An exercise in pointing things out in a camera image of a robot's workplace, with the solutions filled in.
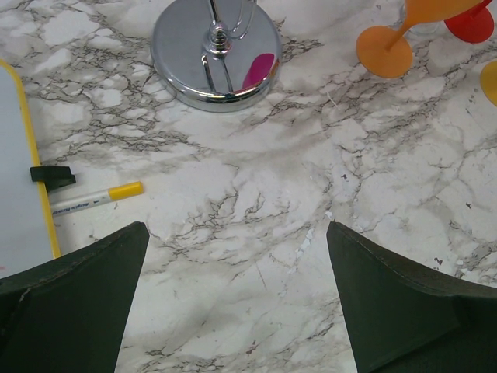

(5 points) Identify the yellow framed whiteboard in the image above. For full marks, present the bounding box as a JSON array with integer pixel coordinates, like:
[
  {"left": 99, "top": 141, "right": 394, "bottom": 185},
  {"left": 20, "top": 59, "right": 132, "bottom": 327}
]
[{"left": 1, "top": 61, "right": 61, "bottom": 278}]

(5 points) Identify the yellow wine glass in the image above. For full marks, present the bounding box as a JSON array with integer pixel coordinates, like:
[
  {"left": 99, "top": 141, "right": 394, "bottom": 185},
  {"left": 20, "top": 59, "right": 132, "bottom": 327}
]
[{"left": 480, "top": 60, "right": 497, "bottom": 106}]

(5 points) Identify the clear wine glass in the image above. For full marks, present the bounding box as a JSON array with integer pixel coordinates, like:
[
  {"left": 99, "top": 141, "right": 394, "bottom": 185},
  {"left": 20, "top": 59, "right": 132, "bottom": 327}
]
[{"left": 409, "top": 22, "right": 440, "bottom": 37}]

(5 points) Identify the orange wine glass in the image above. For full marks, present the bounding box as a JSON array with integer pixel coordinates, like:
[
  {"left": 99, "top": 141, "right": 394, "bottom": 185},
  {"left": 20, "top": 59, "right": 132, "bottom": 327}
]
[{"left": 356, "top": 0, "right": 481, "bottom": 78}]

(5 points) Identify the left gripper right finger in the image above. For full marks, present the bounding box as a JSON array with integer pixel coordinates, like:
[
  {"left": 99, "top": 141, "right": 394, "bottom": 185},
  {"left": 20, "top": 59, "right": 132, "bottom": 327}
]
[{"left": 327, "top": 221, "right": 496, "bottom": 372}]

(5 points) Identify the red wine glass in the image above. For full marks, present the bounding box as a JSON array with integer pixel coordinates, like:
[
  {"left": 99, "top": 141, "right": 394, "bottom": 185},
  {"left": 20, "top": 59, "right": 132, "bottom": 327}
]
[{"left": 444, "top": 0, "right": 495, "bottom": 44}]

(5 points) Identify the chrome wine glass rack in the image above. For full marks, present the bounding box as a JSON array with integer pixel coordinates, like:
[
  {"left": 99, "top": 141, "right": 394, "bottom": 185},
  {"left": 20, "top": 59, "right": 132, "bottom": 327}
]
[{"left": 151, "top": 0, "right": 282, "bottom": 113}]

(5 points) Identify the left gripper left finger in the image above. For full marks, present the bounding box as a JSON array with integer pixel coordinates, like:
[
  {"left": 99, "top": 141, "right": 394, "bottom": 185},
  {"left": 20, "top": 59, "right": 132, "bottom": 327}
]
[{"left": 1, "top": 221, "right": 149, "bottom": 372}]

